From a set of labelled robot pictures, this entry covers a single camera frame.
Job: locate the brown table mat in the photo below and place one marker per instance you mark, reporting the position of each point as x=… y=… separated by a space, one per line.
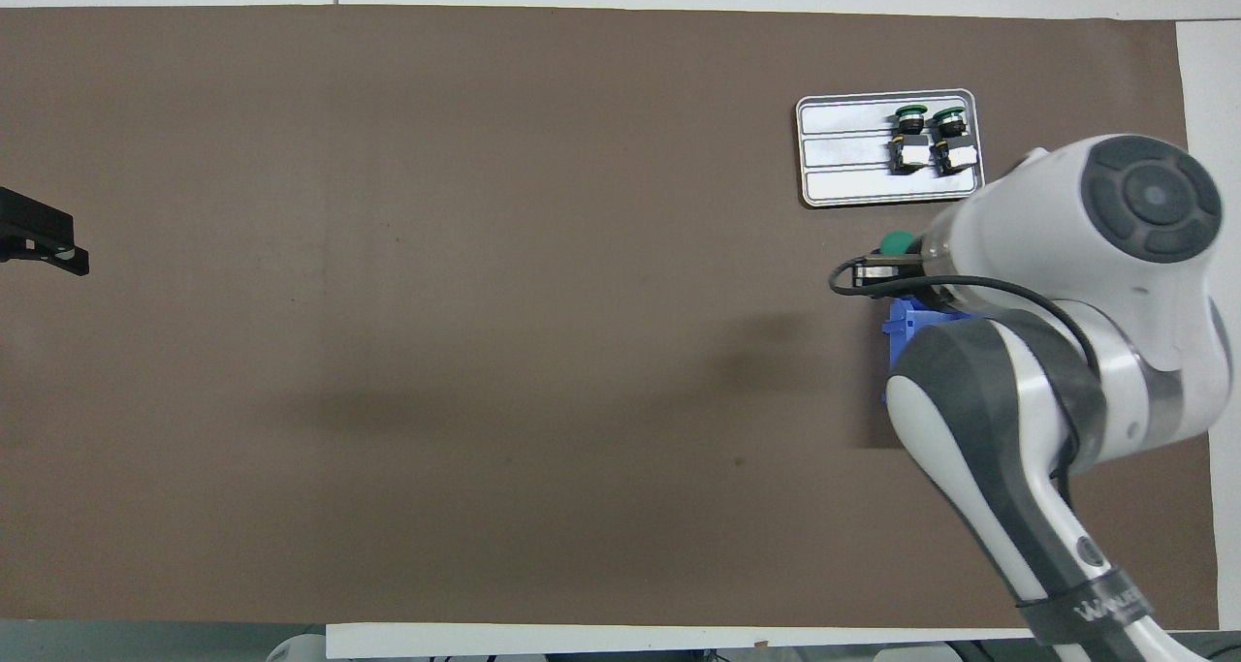
x=485 y=352

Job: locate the blue plastic bin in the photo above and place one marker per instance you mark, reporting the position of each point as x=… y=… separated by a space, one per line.
x=911 y=325

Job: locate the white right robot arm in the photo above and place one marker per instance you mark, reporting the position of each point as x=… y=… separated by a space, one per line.
x=1018 y=206

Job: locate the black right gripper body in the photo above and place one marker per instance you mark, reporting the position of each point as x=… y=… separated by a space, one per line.
x=945 y=299

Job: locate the green push button switch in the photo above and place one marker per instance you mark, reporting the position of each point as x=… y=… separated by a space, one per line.
x=897 y=243
x=909 y=148
x=953 y=148

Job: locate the silver metal tray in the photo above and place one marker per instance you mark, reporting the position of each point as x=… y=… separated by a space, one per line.
x=843 y=173

